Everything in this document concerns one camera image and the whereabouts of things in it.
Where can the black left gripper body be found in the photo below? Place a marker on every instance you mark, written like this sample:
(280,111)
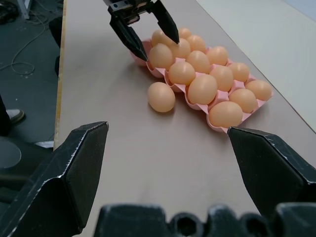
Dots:
(123,10)

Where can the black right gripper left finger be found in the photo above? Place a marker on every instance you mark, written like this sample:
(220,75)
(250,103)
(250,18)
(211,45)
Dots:
(56,195)

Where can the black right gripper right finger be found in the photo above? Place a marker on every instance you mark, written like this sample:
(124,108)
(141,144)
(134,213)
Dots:
(271,168)

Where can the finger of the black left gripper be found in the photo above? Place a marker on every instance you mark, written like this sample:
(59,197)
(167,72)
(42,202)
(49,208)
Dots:
(129,37)
(165,22)

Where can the brown egg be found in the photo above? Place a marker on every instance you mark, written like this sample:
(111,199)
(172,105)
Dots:
(161,97)
(243,100)
(182,49)
(198,61)
(217,55)
(185,32)
(239,72)
(203,89)
(158,37)
(160,56)
(259,90)
(225,114)
(222,78)
(196,43)
(182,73)

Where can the pink plastic egg tray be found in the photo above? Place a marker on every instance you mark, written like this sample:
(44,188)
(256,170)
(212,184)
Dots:
(180,87)

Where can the grey round disc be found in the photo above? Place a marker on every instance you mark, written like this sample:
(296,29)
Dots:
(8,153)

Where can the black rounded object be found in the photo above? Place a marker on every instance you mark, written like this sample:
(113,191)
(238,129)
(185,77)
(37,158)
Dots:
(55,32)

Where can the grey white shoe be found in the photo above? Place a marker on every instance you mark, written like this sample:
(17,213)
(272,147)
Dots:
(16,115)

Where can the dark trouser leg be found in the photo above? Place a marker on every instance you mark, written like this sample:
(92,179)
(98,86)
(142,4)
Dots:
(3,116)

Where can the grey metal frame leg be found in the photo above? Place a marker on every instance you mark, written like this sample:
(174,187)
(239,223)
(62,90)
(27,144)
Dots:
(26,8)

